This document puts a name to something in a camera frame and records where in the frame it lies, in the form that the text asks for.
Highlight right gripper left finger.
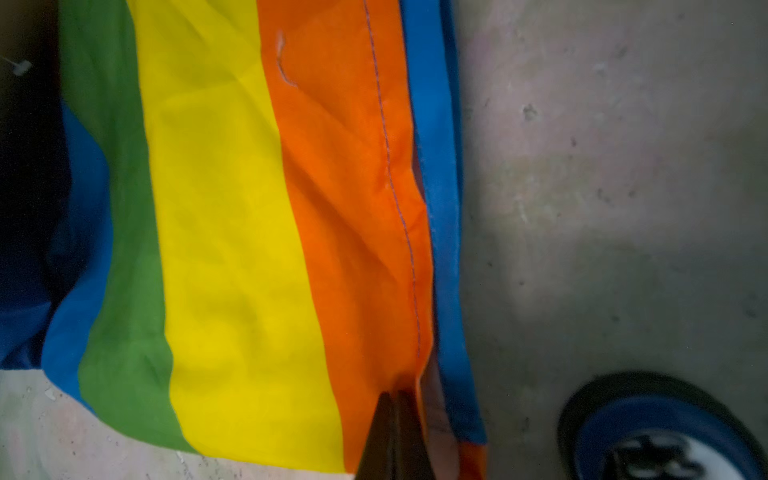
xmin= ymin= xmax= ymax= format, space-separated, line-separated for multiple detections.
xmin=355 ymin=392 xmax=395 ymax=480

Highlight multicolour shorts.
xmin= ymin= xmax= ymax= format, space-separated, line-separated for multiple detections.
xmin=1 ymin=1 xmax=487 ymax=479

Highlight blue stapler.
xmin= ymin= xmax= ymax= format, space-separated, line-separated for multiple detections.
xmin=557 ymin=371 xmax=767 ymax=479

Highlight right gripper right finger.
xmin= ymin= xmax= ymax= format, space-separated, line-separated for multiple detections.
xmin=395 ymin=391 xmax=436 ymax=480

